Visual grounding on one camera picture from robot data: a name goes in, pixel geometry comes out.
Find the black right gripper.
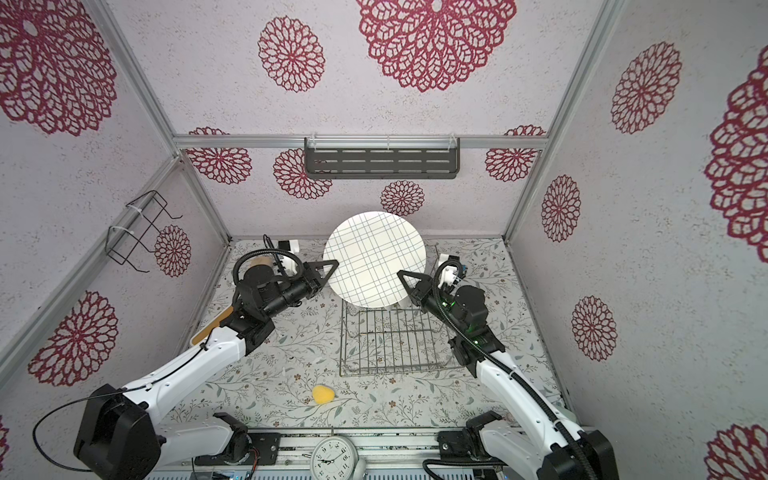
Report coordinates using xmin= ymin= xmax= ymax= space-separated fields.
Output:
xmin=401 ymin=271 xmax=467 ymax=342

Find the metal wire dish rack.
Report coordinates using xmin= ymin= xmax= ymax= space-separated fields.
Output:
xmin=338 ymin=242 xmax=460 ymax=377

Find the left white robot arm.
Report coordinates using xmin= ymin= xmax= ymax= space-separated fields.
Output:
xmin=73 ymin=249 xmax=339 ymax=479

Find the metal base rail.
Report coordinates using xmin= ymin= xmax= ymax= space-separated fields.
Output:
xmin=149 ymin=427 xmax=601 ymax=480

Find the yellow sponge piece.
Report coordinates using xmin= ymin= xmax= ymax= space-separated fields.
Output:
xmin=312 ymin=385 xmax=336 ymax=405

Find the dark metal wall shelf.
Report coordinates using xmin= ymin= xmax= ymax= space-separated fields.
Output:
xmin=303 ymin=138 xmax=461 ymax=180

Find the white analog clock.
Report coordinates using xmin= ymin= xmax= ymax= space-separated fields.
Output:
xmin=310 ymin=436 xmax=365 ymax=480

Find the white blue grid plate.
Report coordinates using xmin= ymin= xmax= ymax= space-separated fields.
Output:
xmin=323 ymin=211 xmax=426 ymax=309

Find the black wire wall basket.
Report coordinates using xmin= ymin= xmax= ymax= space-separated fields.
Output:
xmin=104 ymin=189 xmax=182 ymax=274

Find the tan oblong sponge block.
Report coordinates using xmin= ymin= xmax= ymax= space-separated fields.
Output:
xmin=248 ymin=255 xmax=274 ymax=269

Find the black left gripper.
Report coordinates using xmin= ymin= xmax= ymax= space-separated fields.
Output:
xmin=264 ymin=260 xmax=339 ymax=320

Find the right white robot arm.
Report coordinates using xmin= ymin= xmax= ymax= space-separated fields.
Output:
xmin=397 ymin=270 xmax=619 ymax=479

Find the yellow wooden tray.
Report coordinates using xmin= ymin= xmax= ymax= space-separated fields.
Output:
xmin=189 ymin=306 xmax=234 ymax=346

